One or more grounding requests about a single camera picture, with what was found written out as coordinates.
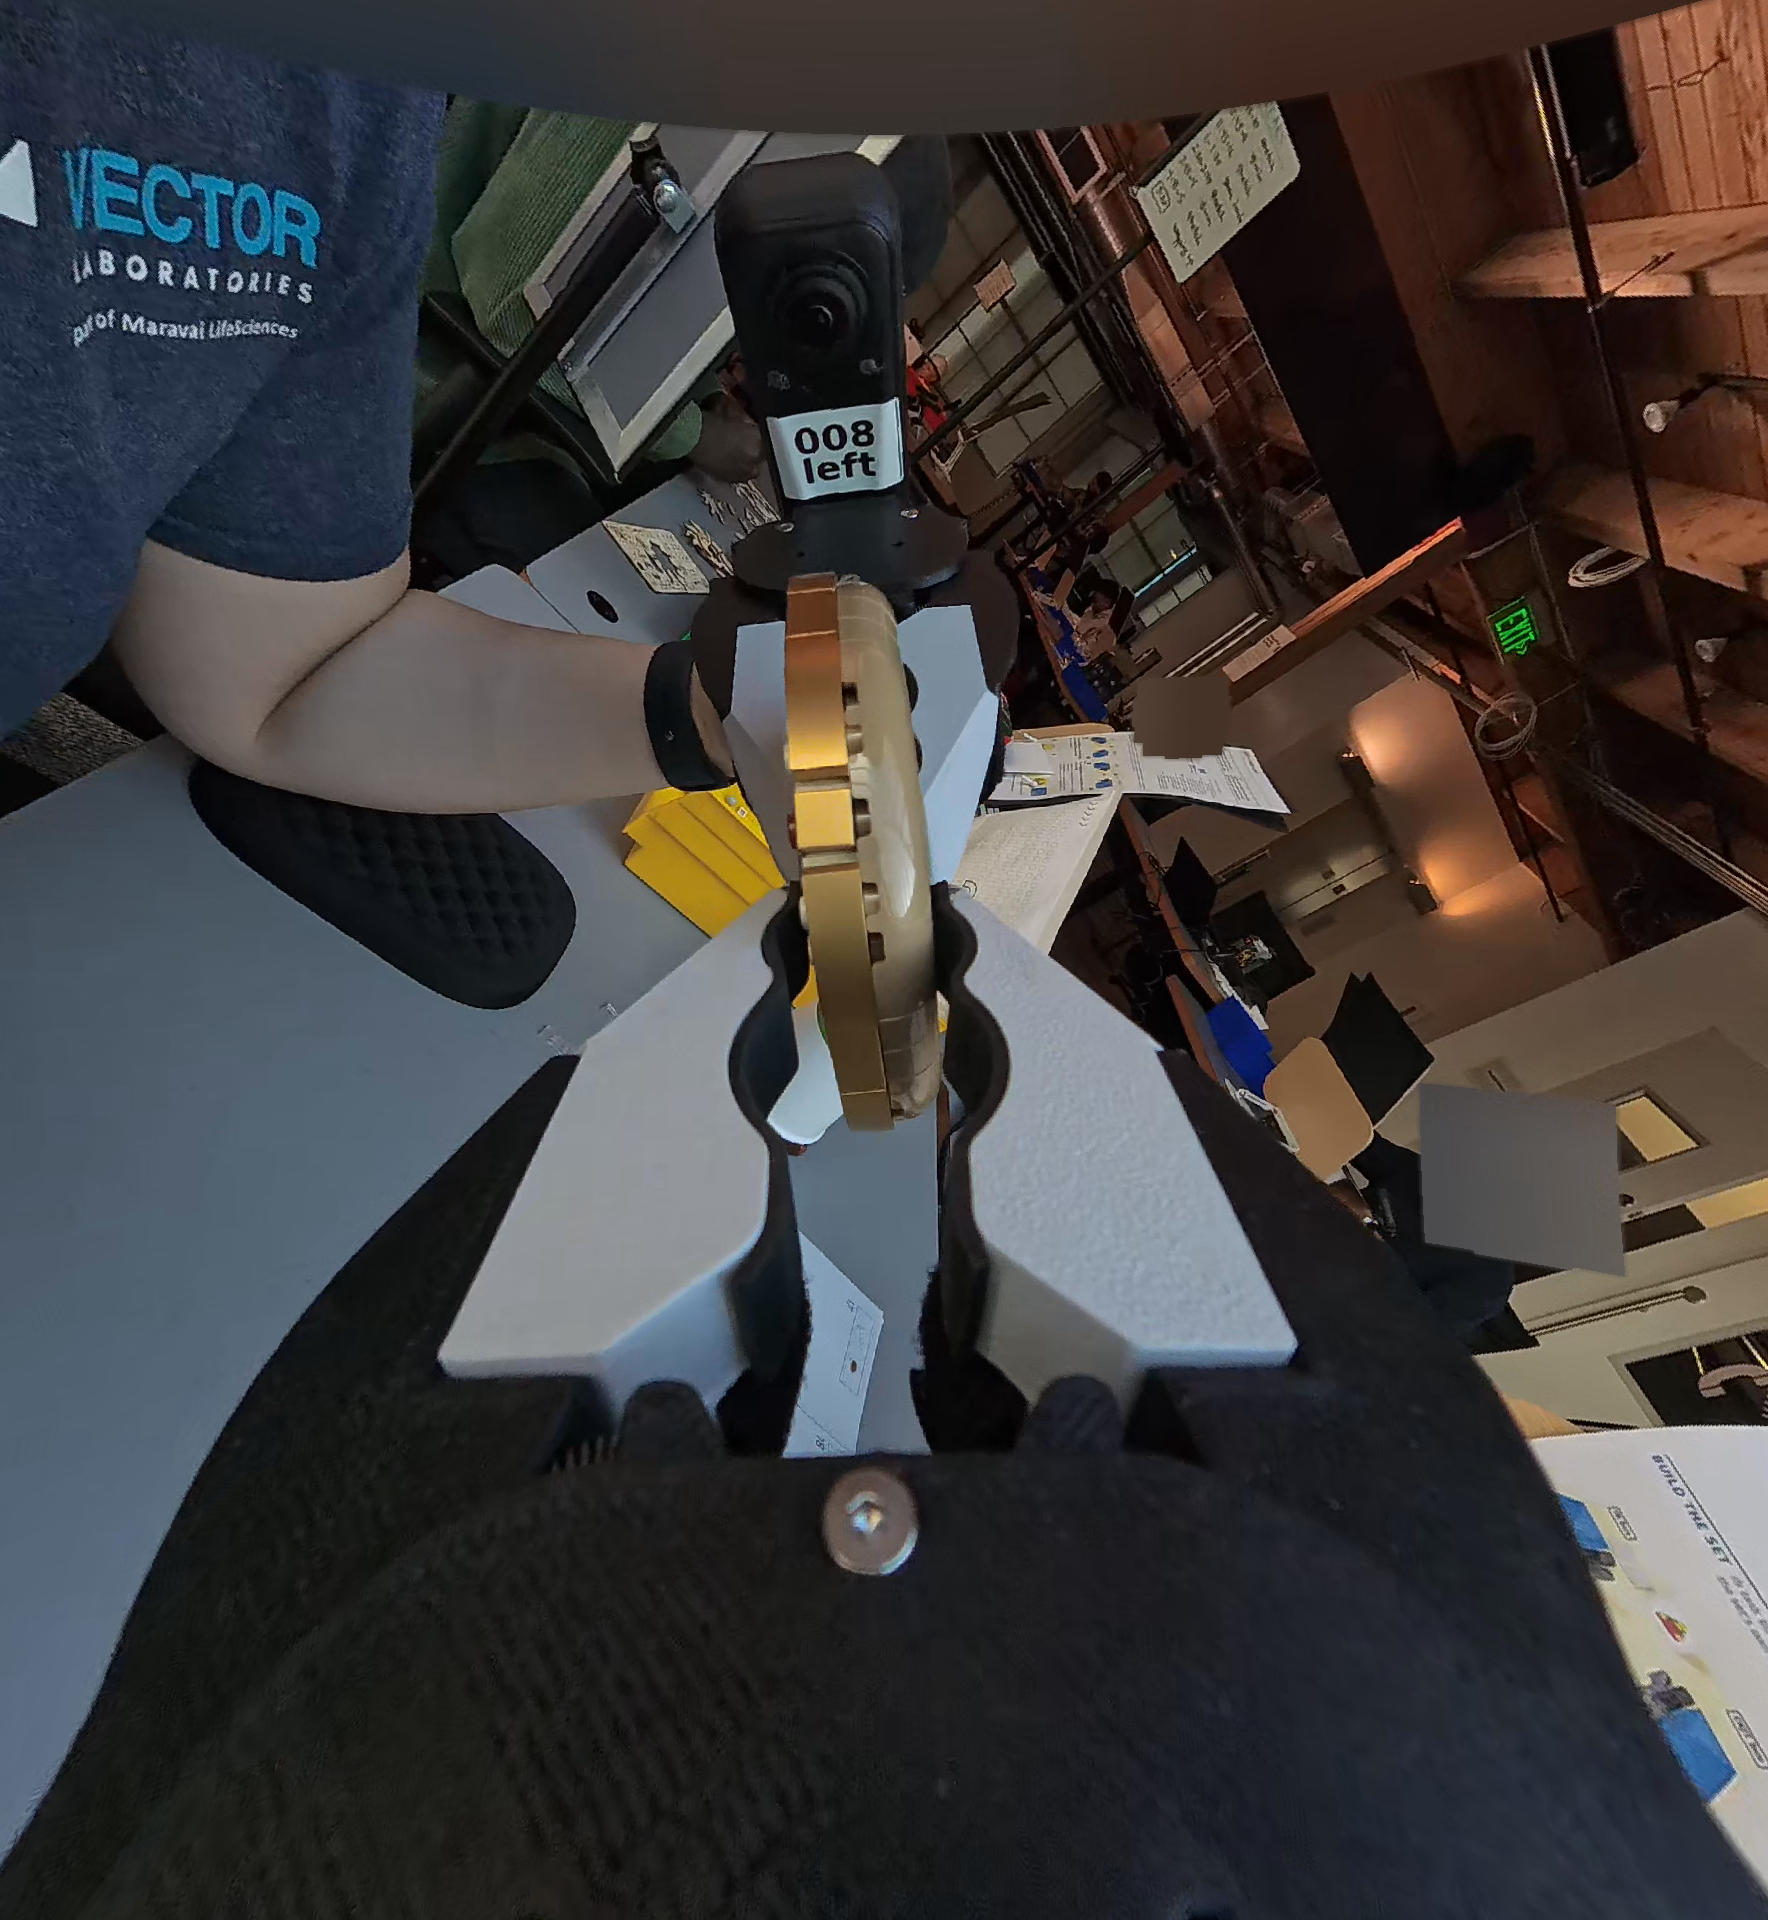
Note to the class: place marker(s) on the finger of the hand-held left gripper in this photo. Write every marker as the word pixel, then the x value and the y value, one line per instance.
pixel 957 705
pixel 757 721

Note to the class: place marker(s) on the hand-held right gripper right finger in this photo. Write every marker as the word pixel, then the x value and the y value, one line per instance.
pixel 1124 1214

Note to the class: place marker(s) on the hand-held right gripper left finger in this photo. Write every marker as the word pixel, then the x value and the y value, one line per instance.
pixel 615 1214

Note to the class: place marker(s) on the round gold lego base model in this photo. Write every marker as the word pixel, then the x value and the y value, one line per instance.
pixel 863 840

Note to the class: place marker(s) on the person's left forearm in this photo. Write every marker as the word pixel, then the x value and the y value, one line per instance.
pixel 404 705

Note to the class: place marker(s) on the lego instruction booklet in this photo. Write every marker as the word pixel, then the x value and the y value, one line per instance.
pixel 832 1351

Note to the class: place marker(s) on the person's left hand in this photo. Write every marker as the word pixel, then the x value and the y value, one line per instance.
pixel 713 735

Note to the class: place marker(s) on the black wrist band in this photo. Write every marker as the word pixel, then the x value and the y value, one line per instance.
pixel 670 721

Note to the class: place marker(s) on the grey metal panel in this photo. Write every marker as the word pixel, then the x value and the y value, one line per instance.
pixel 675 301

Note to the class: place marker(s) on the yellow plastic bin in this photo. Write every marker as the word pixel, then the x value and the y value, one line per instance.
pixel 696 870

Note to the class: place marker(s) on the white paper bag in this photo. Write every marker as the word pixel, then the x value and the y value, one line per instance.
pixel 1042 863

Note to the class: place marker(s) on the printed paper sheet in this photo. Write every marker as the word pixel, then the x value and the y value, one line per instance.
pixel 1724 1620
pixel 1168 773

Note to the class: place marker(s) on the green mesh office chair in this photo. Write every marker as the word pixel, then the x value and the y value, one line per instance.
pixel 525 225

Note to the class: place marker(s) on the black wrist rest pad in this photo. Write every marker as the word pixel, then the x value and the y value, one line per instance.
pixel 404 884

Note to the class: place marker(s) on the pale green paper note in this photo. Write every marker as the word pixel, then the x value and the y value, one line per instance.
pixel 1216 189

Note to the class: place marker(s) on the green exit sign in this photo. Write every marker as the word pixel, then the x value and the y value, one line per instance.
pixel 1519 631

